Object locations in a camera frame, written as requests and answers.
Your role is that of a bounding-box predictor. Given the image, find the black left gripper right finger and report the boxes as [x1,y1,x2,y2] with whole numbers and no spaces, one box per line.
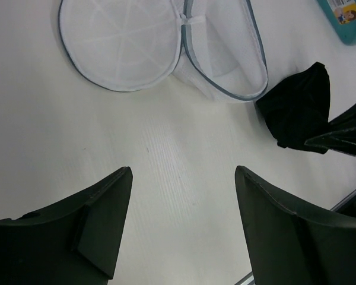
[235,166,356,284]

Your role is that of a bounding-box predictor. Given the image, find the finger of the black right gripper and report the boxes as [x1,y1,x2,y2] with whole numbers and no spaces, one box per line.
[305,126,356,157]
[329,104,356,130]

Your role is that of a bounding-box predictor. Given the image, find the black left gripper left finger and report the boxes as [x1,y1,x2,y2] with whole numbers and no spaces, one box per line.
[0,167,133,284]

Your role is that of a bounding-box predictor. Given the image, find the black bra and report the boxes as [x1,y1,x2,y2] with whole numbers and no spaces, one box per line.
[256,62,330,154]

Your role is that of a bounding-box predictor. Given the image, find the blue-trimmed white mesh laundry bag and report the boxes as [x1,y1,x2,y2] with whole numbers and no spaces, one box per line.
[58,1,268,102]

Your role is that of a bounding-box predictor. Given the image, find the teal plastic tray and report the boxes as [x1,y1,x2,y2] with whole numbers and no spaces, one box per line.
[317,0,356,46]

